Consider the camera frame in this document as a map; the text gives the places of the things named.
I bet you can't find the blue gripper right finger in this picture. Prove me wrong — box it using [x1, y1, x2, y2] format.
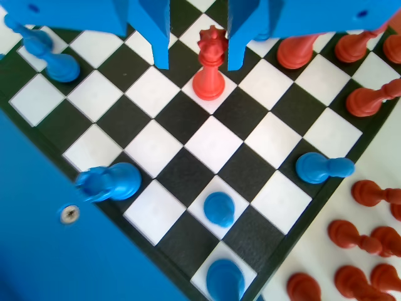
[227, 0, 261, 71]

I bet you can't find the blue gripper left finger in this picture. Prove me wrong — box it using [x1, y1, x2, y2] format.
[127, 0, 172, 69]

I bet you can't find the blue pawn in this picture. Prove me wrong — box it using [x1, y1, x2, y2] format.
[203, 191, 236, 228]
[295, 152, 356, 185]
[3, 13, 32, 41]
[250, 31, 272, 42]
[23, 29, 81, 83]

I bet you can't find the black and white chessboard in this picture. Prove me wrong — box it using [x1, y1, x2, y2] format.
[0, 0, 401, 301]

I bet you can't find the red pawn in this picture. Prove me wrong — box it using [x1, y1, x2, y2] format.
[328, 219, 383, 255]
[346, 78, 401, 118]
[351, 180, 401, 208]
[334, 29, 382, 63]

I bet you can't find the red king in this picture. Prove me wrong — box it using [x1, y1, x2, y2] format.
[382, 18, 401, 65]

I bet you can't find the blue king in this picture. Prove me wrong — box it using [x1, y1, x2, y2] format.
[206, 258, 246, 301]

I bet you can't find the silver base plate screw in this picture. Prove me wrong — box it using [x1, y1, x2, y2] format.
[60, 204, 80, 225]

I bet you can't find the blue base plate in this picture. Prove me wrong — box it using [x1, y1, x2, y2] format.
[0, 108, 190, 301]

